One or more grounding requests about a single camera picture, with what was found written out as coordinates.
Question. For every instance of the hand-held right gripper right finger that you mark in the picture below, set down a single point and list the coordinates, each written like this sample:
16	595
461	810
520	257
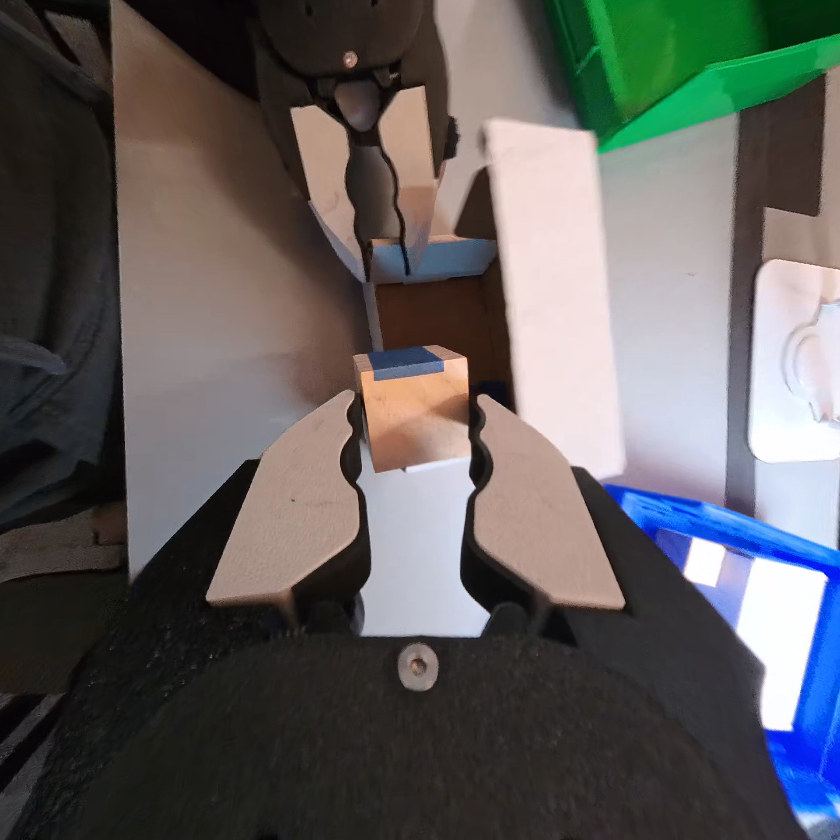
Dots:
538	518

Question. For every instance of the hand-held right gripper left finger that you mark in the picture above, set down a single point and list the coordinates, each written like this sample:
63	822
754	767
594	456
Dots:
295	512

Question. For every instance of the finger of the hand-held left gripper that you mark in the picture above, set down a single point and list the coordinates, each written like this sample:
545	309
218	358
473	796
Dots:
321	164
413	144

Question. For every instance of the blue plastic bin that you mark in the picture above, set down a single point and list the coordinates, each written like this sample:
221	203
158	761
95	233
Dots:
656	518

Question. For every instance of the wooden cube with blue tape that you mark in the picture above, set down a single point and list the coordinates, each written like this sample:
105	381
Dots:
413	413

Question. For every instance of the green plastic bin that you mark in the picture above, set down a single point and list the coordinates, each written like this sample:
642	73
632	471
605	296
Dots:
656	65

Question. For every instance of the grey desk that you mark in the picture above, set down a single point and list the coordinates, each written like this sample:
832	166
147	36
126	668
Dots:
216	295

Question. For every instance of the white document stand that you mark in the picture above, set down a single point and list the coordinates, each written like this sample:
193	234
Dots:
781	367

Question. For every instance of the person's grey clothing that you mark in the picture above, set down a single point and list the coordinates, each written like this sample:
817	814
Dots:
52	262

